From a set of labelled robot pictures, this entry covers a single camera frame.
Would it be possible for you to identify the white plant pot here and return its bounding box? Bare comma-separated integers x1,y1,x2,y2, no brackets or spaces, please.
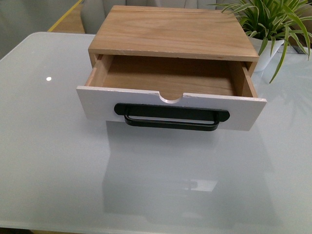
249,37,284,72

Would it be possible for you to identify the black metal drawer handle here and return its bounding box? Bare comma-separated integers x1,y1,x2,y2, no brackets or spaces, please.
114,103,230,131

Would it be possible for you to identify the green spider plant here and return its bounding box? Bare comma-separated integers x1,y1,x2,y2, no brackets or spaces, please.
213,0,312,82

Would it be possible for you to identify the grey upholstered chair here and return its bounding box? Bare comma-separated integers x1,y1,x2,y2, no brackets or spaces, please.
80,0,126,34

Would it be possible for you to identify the wooden drawer cabinet box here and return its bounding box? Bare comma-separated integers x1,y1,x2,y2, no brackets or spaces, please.
88,5,258,63

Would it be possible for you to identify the white front wooden drawer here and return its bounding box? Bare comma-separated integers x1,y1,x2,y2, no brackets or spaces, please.
77,55,267,131

